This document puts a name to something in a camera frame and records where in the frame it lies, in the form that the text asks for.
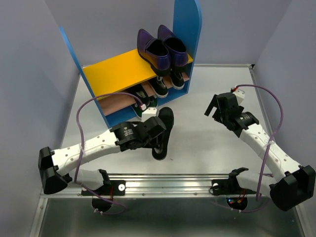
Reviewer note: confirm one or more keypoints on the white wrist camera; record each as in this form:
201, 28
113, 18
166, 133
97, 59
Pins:
239, 94
149, 112

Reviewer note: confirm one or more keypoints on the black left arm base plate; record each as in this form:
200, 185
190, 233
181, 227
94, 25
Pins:
107, 188

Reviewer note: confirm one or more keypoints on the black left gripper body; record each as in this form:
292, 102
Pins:
150, 143

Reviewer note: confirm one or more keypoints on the black white-laced sneaker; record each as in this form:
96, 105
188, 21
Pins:
177, 80

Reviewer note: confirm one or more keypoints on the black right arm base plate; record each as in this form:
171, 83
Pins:
227, 187

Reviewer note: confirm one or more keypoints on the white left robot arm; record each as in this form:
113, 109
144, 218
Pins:
59, 167

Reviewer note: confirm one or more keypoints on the yellow top shelf board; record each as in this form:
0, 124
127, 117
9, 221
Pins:
118, 73

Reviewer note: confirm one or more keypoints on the black sneaker orange sole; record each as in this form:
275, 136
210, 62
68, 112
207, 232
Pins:
159, 87

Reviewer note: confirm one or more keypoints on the purple loafer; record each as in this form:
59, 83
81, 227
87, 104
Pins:
176, 48
154, 52

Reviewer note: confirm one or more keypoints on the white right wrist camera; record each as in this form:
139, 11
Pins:
239, 94

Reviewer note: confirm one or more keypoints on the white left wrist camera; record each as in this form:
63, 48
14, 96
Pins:
149, 112

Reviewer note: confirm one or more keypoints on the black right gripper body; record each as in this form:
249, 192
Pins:
218, 115

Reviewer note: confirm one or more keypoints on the all-black lace sneaker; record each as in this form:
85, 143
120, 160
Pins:
140, 92

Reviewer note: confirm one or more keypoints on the pink middle shelf board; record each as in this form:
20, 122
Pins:
115, 103

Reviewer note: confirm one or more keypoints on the all-black slip-on shoe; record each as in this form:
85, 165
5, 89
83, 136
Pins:
159, 150

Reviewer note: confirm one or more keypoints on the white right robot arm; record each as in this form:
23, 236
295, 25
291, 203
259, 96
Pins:
290, 183

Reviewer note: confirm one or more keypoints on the aluminium mounting rail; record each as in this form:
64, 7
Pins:
162, 186

